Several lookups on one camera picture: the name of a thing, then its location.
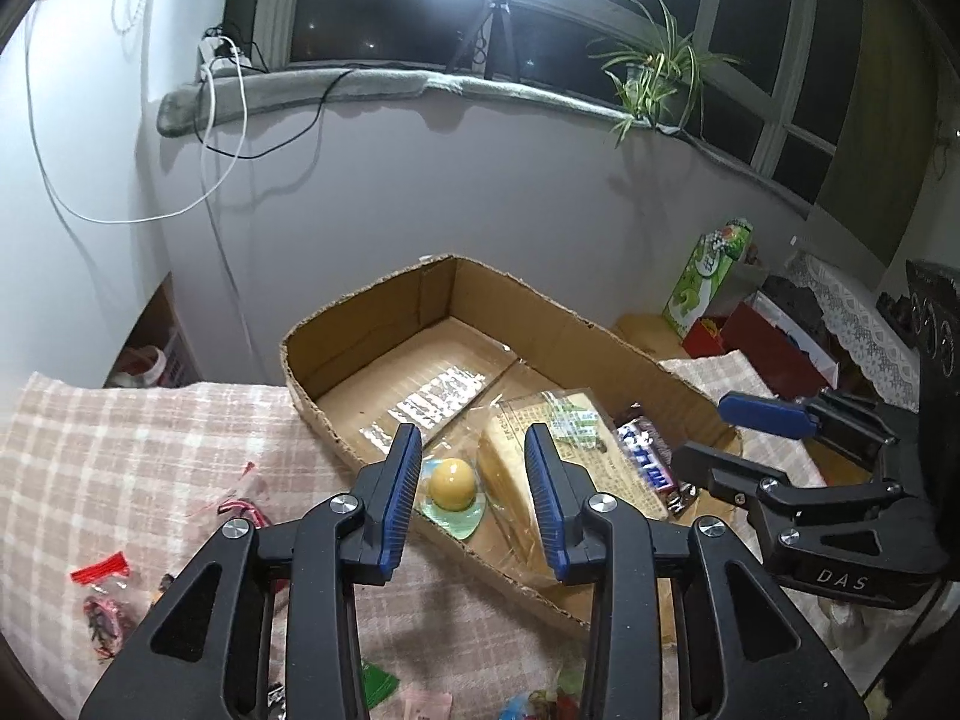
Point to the white plastic bag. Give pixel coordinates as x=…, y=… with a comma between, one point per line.
x=844, y=626

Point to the olive curtain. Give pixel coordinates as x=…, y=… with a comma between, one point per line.
x=877, y=127

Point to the colourful snack packet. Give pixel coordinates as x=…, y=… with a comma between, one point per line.
x=544, y=705

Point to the green snack packet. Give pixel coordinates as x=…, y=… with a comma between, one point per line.
x=379, y=682

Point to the red box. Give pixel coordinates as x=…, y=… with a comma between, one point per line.
x=757, y=345

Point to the red clear snack packet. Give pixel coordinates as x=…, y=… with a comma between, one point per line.
x=238, y=491

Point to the white lace cloth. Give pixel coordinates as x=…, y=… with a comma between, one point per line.
x=862, y=322

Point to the red patterned dark snack packet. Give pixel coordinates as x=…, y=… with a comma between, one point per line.
x=105, y=615

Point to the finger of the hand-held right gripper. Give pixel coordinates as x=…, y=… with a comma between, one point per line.
x=761, y=414
x=712, y=469

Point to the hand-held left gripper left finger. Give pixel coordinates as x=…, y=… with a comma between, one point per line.
x=401, y=480

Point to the white power strip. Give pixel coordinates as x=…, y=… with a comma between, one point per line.
x=225, y=56

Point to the green drink carton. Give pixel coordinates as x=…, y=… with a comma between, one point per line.
x=701, y=285

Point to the purple chocolate bar packet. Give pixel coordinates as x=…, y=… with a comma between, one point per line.
x=649, y=457

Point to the sliced bread packet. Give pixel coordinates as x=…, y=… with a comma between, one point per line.
x=506, y=465

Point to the spider plant in pot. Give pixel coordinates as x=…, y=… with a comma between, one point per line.
x=660, y=67

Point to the grey windowsill cloth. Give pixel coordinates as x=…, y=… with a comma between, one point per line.
x=375, y=82

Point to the pink snack packet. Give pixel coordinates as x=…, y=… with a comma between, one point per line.
x=429, y=706

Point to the yellow ball snack packet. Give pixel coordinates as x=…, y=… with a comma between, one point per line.
x=450, y=484

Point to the pink plaid blanket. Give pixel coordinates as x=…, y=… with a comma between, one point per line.
x=150, y=450

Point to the white plastic basket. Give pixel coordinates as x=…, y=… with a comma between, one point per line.
x=169, y=364

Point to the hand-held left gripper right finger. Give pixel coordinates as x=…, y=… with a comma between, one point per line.
x=541, y=495

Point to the white window frame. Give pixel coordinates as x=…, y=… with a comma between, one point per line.
x=281, y=22

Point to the cardboard box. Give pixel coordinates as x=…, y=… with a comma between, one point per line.
x=465, y=307

